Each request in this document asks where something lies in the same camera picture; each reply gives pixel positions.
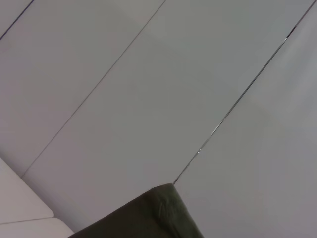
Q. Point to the dark green FREE! T-shirt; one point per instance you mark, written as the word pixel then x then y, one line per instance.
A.
pixel 148 218

